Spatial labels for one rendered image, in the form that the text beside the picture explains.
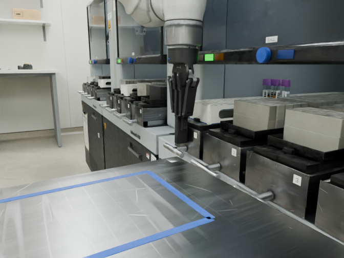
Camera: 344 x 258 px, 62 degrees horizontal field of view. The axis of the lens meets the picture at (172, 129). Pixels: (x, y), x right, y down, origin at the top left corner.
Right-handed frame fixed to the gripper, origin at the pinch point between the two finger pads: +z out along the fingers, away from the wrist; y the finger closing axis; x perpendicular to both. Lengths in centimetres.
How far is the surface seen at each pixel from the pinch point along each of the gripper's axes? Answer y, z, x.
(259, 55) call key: -19.6, -18.2, -6.4
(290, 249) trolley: -49, -2, 16
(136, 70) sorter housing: 94, -13, -20
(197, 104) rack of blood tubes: 0.5, -6.2, -5.0
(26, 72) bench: 280, -8, 40
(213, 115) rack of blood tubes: -4.9, -4.0, -6.3
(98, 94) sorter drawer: 120, 2, -3
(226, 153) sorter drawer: -17.6, 1.5, -1.5
